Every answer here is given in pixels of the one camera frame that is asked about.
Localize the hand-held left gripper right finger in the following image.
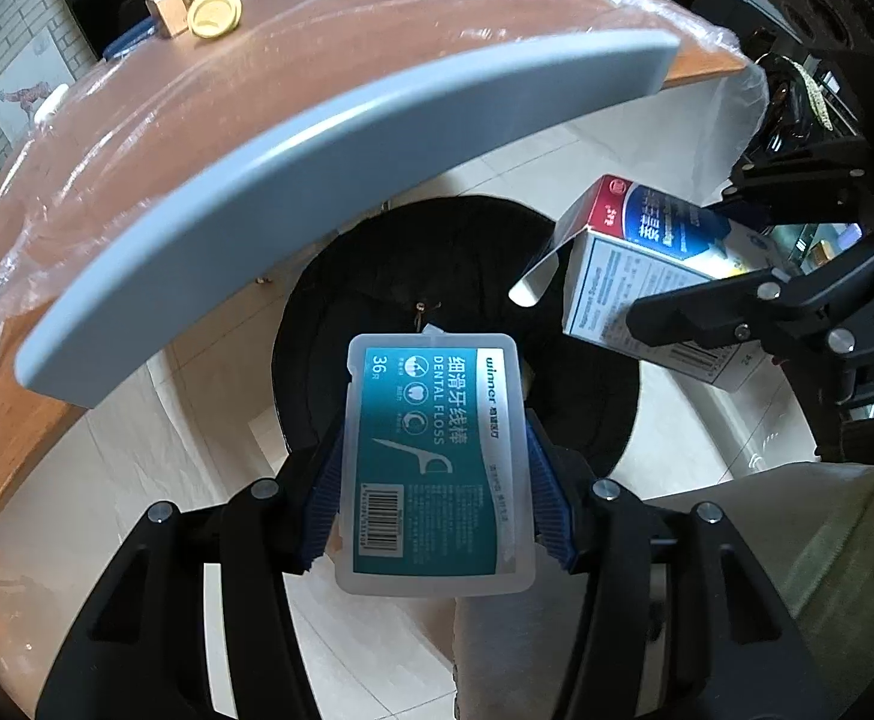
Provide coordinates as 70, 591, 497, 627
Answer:
522, 409, 835, 720

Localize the clear plastic sheet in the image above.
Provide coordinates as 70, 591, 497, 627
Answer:
0, 0, 771, 541

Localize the black trash bin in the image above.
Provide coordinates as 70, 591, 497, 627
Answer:
272, 195, 642, 481

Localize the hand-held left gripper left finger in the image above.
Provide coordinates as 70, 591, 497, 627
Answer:
32, 405, 348, 720

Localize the small white object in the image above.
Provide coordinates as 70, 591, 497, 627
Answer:
35, 84, 69, 125

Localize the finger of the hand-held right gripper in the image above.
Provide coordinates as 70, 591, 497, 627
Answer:
722, 135, 869, 222
624, 266, 858, 362

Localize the teal dental floss box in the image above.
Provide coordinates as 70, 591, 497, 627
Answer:
335, 331, 539, 599

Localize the red and blue medicine box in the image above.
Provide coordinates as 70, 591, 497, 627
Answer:
510, 174, 790, 391

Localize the wall poster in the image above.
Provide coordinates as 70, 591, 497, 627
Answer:
0, 22, 78, 143

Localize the yellow round lid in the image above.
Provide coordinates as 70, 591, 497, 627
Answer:
185, 0, 244, 40

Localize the grey curved board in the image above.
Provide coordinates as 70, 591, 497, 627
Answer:
15, 31, 681, 410

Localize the brown cardboard box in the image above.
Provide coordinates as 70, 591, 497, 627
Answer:
146, 0, 220, 38

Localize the person's olive jacket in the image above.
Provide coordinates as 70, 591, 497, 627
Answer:
782, 465, 874, 720

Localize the dark blue object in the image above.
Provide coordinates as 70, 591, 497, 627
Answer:
103, 15, 160, 61

